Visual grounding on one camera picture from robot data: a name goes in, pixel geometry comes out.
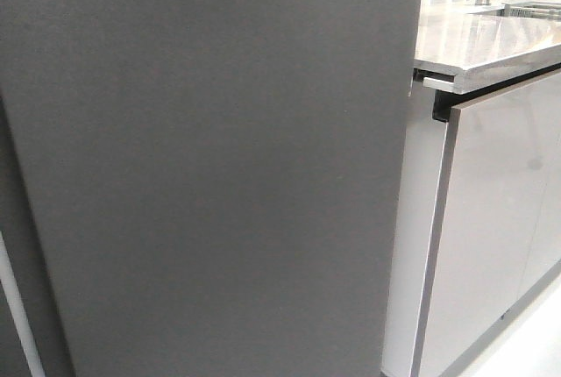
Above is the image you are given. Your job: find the dark grey fridge door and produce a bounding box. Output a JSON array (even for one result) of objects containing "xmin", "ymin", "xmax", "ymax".
[{"xmin": 1, "ymin": 0, "xmax": 420, "ymax": 376}]

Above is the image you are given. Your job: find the grey kitchen counter cabinet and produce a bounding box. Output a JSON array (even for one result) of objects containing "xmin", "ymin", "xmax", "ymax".
[{"xmin": 381, "ymin": 5, "xmax": 560, "ymax": 376}]

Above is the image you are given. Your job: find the steel sink basin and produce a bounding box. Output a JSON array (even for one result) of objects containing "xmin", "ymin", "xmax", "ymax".
[{"xmin": 467, "ymin": 0, "xmax": 560, "ymax": 22}]

